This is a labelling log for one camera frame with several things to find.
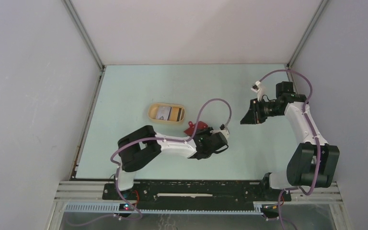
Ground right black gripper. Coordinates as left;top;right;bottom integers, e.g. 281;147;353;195
240;97;282;125

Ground red card holder wallet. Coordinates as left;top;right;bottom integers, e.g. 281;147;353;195
184;121;208;136

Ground beige oval tray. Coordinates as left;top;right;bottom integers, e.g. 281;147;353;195
148;103;186;125

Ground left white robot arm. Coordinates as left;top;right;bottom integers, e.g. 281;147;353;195
111;125;230;200

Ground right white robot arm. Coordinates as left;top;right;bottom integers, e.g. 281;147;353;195
240;81;340;200

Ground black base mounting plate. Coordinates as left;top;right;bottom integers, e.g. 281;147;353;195
102;180;291;211

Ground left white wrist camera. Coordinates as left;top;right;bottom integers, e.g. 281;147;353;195
210;124;230;140

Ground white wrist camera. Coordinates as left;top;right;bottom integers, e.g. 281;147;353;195
210;124;230;140
251;81;265;101

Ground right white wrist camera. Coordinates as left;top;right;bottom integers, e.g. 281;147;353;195
251;81;265;101

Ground aluminium frame rail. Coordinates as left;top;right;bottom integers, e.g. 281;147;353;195
45;181;353;230

